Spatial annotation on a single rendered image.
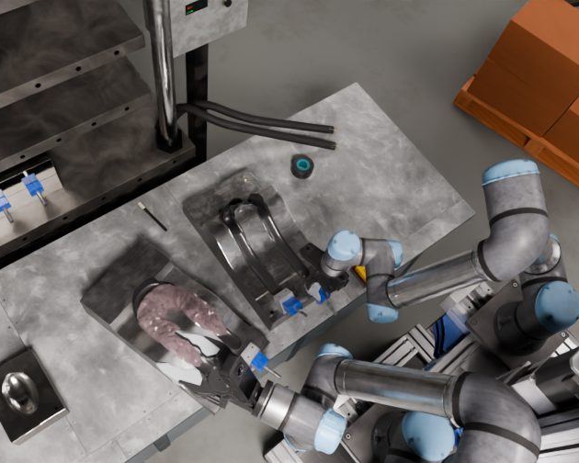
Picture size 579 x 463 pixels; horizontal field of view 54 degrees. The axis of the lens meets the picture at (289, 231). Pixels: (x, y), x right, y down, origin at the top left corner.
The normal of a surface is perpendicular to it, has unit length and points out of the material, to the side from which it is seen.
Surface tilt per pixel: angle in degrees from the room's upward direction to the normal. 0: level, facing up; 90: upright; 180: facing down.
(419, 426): 7
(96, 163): 0
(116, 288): 0
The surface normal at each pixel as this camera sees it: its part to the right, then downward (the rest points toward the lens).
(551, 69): -0.64, 0.65
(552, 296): 0.14, -0.32
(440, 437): 0.19, -0.53
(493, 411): -0.44, -0.73
